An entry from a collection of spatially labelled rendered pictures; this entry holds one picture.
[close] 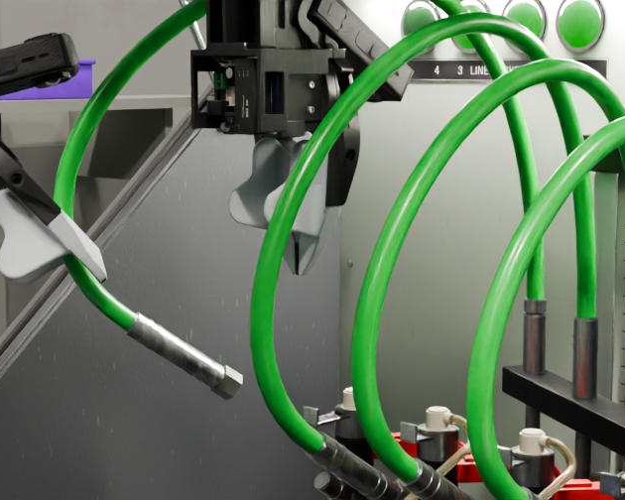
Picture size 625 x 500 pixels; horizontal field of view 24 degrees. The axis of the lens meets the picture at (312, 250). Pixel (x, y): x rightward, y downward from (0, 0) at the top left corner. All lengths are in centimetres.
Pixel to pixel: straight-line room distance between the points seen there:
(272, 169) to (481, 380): 29
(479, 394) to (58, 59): 43
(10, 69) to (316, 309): 50
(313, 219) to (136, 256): 35
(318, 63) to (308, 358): 54
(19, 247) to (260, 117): 21
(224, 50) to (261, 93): 4
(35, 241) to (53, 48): 14
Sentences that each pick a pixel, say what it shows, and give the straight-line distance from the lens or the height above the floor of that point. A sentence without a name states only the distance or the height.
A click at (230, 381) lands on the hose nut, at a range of 107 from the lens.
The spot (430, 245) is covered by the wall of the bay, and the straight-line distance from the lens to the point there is 134.
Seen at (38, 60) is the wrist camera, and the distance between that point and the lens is 103.
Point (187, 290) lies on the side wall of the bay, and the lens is 131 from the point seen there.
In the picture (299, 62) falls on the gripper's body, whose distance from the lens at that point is 92.
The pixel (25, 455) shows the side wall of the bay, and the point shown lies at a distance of 124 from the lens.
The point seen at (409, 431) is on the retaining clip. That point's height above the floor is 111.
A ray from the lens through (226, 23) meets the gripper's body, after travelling 92.
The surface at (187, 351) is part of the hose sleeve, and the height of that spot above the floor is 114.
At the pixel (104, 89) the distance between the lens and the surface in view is 102.
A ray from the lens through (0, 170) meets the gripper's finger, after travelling 99.
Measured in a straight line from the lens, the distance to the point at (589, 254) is 107.
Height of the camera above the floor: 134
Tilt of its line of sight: 7 degrees down
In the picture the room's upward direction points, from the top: straight up
